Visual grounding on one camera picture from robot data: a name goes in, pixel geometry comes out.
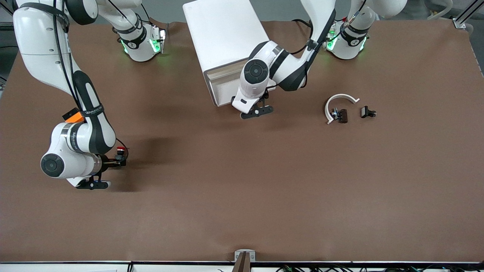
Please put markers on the brown small component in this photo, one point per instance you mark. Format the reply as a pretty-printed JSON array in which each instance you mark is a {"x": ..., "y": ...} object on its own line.
[{"x": 342, "y": 116}]

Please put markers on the orange box with black base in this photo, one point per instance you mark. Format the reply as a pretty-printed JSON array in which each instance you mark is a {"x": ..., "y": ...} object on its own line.
[{"x": 77, "y": 118}]

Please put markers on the grey metal bracket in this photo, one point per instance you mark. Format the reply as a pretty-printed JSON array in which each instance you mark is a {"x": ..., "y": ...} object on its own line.
[{"x": 237, "y": 255}]

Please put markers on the black small component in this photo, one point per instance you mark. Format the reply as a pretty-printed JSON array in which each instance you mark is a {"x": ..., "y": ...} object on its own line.
[{"x": 365, "y": 112}]

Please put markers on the white curved plastic piece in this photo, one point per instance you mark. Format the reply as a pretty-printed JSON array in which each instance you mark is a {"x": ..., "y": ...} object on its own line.
[{"x": 342, "y": 95}]

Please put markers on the white drawer cabinet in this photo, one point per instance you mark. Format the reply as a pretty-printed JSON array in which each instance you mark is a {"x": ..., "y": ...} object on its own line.
[{"x": 219, "y": 34}]

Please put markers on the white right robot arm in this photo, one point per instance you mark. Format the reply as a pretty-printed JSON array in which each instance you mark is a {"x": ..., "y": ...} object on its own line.
[{"x": 41, "y": 37}]

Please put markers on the red push button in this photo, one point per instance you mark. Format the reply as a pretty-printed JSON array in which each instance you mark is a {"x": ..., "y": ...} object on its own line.
[{"x": 121, "y": 150}]

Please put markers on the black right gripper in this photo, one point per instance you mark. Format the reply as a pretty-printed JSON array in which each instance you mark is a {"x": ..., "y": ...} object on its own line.
[{"x": 110, "y": 163}]

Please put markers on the aluminium frame profile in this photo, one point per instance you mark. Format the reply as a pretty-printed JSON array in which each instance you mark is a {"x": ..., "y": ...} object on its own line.
[{"x": 459, "y": 23}]

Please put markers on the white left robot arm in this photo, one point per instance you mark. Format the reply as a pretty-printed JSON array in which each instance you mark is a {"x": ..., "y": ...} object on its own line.
[{"x": 245, "y": 96}]

